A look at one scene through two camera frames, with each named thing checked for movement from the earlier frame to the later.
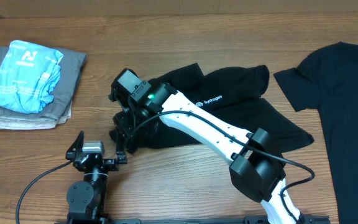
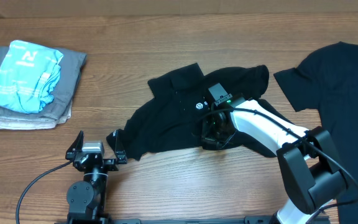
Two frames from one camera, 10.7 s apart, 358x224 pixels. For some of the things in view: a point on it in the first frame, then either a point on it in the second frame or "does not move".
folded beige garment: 1,122 does not move
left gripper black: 114,164 does not move
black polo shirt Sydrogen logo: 234,93 does not move
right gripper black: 124,122 to 207,137
